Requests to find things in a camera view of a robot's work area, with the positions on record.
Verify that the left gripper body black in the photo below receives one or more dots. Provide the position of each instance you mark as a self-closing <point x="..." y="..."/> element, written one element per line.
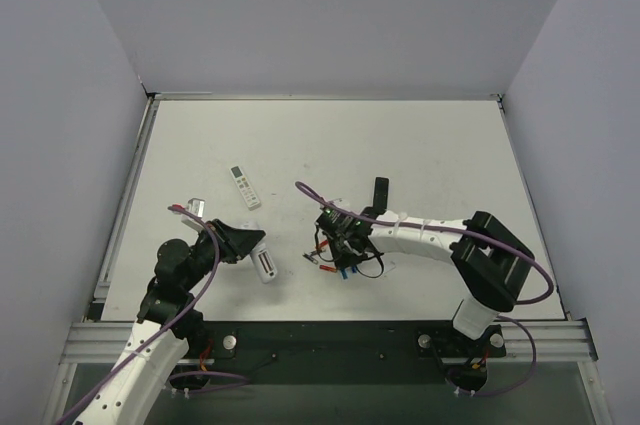
<point x="226" y="243"/>

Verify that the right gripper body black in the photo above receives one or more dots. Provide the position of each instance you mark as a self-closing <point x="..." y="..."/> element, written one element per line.
<point x="347" y="238"/>

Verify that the white rounded remote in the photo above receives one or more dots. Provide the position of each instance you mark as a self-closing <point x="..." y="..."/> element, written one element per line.
<point x="263" y="262"/>

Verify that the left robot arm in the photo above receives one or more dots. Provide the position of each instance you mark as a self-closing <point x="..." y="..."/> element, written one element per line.
<point x="167" y="325"/>

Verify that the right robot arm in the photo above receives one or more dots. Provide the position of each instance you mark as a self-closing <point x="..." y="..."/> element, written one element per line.
<point x="492" y="262"/>

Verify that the white air conditioner remote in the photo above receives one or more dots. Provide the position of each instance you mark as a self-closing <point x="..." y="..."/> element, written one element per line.
<point x="245" y="188"/>

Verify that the black slim remote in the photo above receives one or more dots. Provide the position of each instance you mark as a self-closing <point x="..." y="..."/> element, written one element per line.
<point x="380" y="195"/>

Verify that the dark grey battery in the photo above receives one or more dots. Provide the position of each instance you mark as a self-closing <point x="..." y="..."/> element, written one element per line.
<point x="310" y="257"/>

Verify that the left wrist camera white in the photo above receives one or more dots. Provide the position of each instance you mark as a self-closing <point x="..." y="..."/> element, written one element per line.
<point x="191" y="214"/>

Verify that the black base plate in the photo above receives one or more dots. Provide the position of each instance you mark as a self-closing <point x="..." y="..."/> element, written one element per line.
<point x="338" y="352"/>

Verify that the aluminium front rail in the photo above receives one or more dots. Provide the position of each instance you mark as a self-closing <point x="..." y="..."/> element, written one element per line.
<point x="95" y="342"/>

